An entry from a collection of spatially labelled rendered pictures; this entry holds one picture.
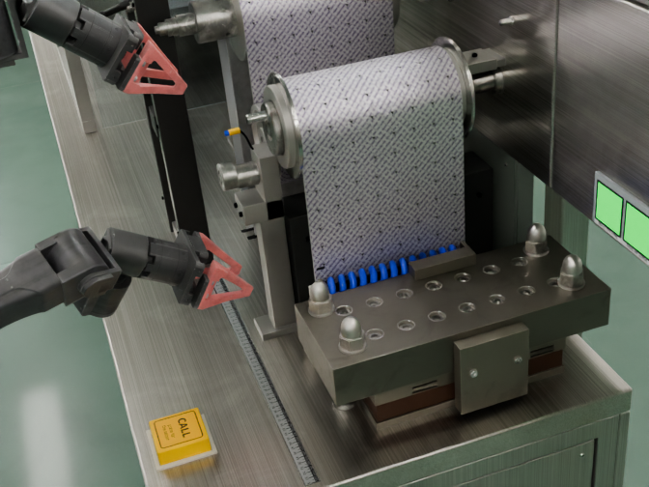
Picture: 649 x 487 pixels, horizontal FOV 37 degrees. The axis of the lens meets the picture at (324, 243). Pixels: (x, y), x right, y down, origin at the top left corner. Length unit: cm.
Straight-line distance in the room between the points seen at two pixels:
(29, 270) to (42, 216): 279
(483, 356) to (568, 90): 35
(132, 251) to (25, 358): 196
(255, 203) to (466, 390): 39
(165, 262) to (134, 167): 84
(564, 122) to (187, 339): 66
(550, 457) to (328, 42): 69
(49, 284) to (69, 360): 193
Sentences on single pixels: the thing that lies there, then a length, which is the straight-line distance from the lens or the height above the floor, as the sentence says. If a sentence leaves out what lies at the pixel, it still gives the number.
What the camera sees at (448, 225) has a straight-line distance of 141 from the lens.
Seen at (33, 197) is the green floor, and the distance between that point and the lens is 416.
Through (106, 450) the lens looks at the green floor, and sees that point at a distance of 275.
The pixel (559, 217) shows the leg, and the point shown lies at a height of 93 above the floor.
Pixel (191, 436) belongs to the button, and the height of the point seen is 92.
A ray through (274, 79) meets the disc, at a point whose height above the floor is 131.
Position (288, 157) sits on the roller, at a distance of 128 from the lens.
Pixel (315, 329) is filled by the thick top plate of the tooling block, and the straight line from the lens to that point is 128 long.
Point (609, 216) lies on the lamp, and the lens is 122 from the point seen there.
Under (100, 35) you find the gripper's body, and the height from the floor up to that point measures 143.
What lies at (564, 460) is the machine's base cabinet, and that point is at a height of 80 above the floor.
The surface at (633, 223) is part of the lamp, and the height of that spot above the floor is 119.
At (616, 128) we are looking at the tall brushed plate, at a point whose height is 129.
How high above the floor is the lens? 178
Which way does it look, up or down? 31 degrees down
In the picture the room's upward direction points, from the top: 6 degrees counter-clockwise
